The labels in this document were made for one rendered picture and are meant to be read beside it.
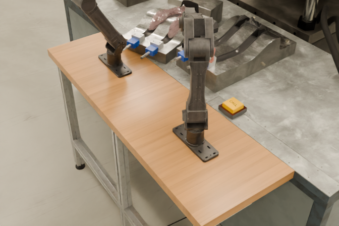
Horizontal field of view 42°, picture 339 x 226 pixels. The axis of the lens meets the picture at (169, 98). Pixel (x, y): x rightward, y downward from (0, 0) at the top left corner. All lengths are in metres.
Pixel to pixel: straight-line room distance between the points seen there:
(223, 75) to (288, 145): 0.40
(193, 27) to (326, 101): 0.72
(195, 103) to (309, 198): 0.54
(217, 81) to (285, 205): 0.55
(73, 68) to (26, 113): 1.14
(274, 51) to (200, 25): 0.66
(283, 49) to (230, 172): 0.75
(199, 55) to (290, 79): 0.68
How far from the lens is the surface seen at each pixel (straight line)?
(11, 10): 4.43
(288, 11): 2.56
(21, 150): 2.86
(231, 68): 1.85
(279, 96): 1.88
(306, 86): 1.97
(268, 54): 2.00
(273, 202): 1.87
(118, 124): 1.71
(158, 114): 1.74
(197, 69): 1.43
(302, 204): 1.74
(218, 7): 2.30
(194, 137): 1.57
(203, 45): 1.39
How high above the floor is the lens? 1.93
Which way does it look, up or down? 39 degrees down
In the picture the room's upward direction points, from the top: straight up
